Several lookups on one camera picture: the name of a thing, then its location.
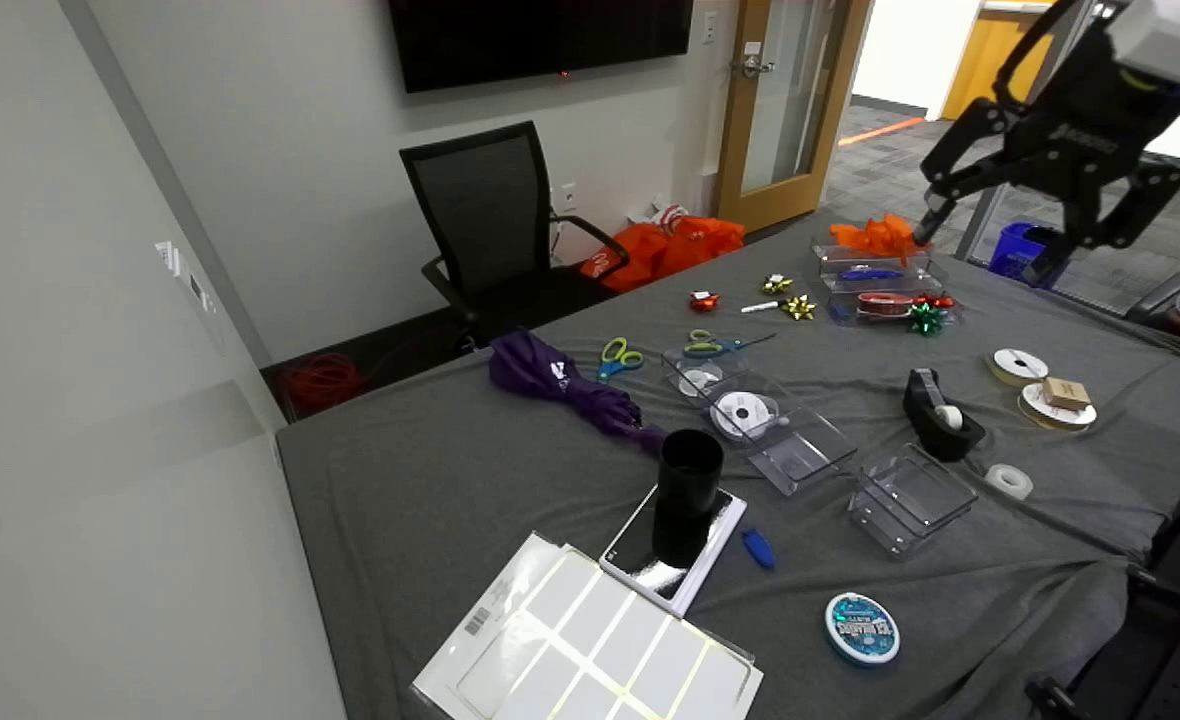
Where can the blue bin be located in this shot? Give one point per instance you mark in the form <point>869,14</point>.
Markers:
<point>1023,259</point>

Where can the clear plastic box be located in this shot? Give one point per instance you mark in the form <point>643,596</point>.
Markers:
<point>709,386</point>
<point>910,506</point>
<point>805,459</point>

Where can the gold gift bow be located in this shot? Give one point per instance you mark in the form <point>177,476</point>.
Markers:
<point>779,284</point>
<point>797,310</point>

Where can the small white stick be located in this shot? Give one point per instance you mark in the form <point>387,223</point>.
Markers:
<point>759,306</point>

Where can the purple ribbon bundle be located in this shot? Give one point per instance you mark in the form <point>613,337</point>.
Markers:
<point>550,374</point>

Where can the tan block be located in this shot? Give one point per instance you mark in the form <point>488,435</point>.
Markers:
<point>1064,393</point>

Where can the black tape dispenser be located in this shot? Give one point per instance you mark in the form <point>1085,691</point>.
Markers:
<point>937,412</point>

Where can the white wall switch plate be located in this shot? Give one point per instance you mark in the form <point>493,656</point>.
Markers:
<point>172,259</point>

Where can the black mug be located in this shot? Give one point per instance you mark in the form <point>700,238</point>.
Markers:
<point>686,500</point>

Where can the black office chair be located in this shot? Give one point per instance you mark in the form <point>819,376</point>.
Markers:
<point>488,213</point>

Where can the small blue pen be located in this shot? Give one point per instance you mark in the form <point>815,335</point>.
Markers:
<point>759,551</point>

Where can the orange plastic bag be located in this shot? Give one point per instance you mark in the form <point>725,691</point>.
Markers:
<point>660,249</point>

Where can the small white tape roll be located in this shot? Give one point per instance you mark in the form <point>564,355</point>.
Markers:
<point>1008,481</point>

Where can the white slatted tray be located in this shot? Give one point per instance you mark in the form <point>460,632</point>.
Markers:
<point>574,646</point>

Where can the clear plastic container tray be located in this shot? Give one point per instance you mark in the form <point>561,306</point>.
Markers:
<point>929,273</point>

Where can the grey tablecloth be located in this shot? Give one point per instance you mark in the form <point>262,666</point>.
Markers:
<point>481,506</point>

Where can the orange plastic toy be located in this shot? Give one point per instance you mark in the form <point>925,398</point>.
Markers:
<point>880,238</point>

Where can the blue green scissors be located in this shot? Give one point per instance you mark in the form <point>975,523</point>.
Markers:
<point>617,356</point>

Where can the wooden glass door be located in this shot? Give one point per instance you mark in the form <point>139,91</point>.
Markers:
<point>802,92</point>

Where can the small white ribbon spool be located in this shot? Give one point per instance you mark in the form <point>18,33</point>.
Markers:
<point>746,412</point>

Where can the black wall television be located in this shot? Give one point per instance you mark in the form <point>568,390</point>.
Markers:
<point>533,43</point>

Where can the blue round lid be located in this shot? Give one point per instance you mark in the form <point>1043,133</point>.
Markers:
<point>862,630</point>

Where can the yellow wooden door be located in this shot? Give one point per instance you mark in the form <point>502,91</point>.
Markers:
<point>981,61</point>

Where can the green gift bow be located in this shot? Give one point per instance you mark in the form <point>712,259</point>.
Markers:
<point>925,323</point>

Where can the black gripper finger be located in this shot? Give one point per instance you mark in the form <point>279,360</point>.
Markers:
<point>1154,205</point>
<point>955,147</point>

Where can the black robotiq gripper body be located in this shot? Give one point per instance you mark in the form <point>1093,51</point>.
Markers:
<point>1082,127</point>

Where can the smartphone on white box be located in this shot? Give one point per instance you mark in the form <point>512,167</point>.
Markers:
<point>712,542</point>

